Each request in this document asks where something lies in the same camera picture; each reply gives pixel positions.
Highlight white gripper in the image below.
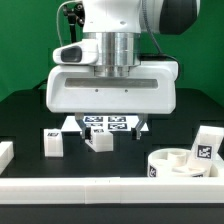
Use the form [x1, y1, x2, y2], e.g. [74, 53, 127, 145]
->
[46, 39, 178, 140]

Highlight white round stool seat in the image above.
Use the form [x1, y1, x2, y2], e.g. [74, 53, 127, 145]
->
[147, 148, 224, 178]

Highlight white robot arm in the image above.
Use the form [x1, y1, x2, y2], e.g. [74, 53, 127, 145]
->
[46, 0, 200, 139]

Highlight white marker sheet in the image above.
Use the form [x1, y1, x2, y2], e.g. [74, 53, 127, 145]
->
[61, 115, 139, 132]

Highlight white U-shaped fence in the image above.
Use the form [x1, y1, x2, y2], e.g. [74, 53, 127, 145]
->
[0, 142, 224, 204]

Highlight black cable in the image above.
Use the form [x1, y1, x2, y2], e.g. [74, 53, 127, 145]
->
[32, 78, 49, 91]

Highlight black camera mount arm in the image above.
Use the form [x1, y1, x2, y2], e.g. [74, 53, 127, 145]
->
[63, 2, 85, 43]

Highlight white cable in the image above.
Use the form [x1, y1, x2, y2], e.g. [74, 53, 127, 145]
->
[55, 0, 81, 48]

